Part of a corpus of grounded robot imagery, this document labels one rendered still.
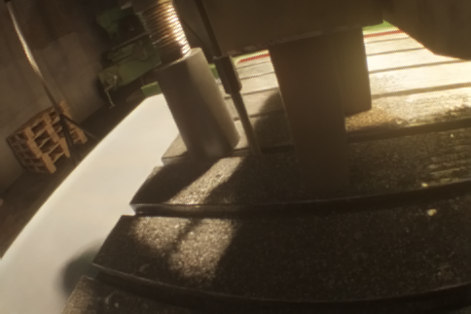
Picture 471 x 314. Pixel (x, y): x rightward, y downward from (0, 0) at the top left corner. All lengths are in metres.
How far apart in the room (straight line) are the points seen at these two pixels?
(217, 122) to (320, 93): 0.17
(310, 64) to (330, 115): 0.04
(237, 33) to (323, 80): 0.07
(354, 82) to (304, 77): 0.17
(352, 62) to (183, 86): 0.21
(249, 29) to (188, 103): 0.17
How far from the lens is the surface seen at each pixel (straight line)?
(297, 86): 0.19
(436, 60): 0.55
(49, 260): 0.53
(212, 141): 0.33
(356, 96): 0.36
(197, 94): 0.31
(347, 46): 0.33
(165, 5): 0.32
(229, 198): 0.28
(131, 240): 0.31
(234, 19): 0.17
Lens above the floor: 1.02
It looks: 29 degrees down
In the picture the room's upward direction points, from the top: 22 degrees counter-clockwise
